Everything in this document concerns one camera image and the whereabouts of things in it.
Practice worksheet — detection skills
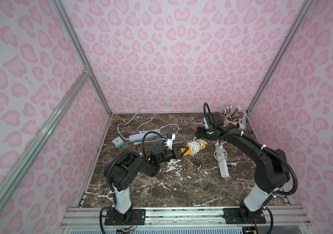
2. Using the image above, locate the bundle of pencils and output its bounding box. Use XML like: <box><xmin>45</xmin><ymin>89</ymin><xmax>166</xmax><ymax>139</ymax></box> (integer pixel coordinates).
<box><xmin>224</xmin><ymin>105</ymin><xmax>248</xmax><ymax>122</ymax></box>

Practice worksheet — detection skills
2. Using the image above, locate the light blue power strip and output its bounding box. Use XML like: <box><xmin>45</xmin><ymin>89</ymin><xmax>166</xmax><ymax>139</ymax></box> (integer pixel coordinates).
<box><xmin>128</xmin><ymin>131</ymin><xmax>157</xmax><ymax>142</ymax></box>

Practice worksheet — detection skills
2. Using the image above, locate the aluminium front rail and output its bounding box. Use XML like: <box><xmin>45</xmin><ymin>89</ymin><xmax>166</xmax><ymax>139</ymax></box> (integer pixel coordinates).
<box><xmin>59</xmin><ymin>206</ymin><xmax>312</xmax><ymax>232</ymax></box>

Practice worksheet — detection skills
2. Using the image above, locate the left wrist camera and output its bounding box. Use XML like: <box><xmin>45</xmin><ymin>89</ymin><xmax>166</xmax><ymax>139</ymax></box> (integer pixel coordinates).
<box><xmin>163</xmin><ymin>134</ymin><xmax>176</xmax><ymax>150</ymax></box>

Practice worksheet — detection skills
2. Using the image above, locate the pink pencil cup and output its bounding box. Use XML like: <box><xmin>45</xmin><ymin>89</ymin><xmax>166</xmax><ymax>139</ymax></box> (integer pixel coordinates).
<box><xmin>237</xmin><ymin>121</ymin><xmax>246</xmax><ymax>131</ymax></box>

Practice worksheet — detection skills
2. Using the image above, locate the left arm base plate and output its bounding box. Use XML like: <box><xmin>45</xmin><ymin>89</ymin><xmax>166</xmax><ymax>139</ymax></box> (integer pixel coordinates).
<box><xmin>104</xmin><ymin>208</ymin><xmax>146</xmax><ymax>226</ymax></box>

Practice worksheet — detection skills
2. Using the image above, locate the orange power strip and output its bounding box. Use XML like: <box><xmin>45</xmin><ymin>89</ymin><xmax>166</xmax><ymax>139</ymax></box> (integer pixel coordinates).
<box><xmin>184</xmin><ymin>140</ymin><xmax>207</xmax><ymax>156</ymax></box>

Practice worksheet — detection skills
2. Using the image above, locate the blue beige pencil sharpener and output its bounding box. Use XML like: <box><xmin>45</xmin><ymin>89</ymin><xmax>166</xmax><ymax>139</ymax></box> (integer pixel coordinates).
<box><xmin>240</xmin><ymin>117</ymin><xmax>247</xmax><ymax>127</ymax></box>

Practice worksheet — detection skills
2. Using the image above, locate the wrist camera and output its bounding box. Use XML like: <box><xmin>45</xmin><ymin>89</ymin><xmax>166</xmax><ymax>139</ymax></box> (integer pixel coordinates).
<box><xmin>163</xmin><ymin>134</ymin><xmax>176</xmax><ymax>150</ymax></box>
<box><xmin>204</xmin><ymin>117</ymin><xmax>212</xmax><ymax>129</ymax></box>

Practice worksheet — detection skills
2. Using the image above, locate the white power strip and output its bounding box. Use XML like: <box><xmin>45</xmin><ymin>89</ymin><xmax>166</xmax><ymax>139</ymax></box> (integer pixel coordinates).
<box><xmin>214</xmin><ymin>143</ymin><xmax>230</xmax><ymax>178</ymax></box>

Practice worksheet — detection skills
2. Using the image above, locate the orange strip white cord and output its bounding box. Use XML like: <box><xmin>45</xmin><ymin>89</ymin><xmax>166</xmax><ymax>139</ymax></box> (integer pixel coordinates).
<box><xmin>187</xmin><ymin>138</ymin><xmax>205</xmax><ymax>157</ymax></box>

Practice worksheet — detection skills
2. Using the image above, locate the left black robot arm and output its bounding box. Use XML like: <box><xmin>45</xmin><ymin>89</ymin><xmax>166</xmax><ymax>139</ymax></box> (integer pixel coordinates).
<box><xmin>99</xmin><ymin>131</ymin><xmax>189</xmax><ymax>234</ymax></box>

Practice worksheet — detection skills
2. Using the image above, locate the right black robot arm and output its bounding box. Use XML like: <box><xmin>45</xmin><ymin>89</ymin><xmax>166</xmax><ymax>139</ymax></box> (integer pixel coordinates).
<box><xmin>195</xmin><ymin>102</ymin><xmax>298</xmax><ymax>216</ymax></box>

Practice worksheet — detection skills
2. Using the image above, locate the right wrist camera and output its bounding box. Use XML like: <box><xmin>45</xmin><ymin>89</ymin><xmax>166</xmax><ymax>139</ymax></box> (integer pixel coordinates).
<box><xmin>204</xmin><ymin>117</ymin><xmax>212</xmax><ymax>129</ymax></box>

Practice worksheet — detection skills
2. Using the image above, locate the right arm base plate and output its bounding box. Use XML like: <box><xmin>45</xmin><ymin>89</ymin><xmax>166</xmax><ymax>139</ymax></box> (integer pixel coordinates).
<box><xmin>223</xmin><ymin>207</ymin><xmax>266</xmax><ymax>225</ymax></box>

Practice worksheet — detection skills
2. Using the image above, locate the small green alarm clock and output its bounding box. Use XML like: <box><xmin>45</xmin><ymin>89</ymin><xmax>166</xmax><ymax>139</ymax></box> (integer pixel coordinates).
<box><xmin>112</xmin><ymin>136</ymin><xmax>125</xmax><ymax>149</ymax></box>

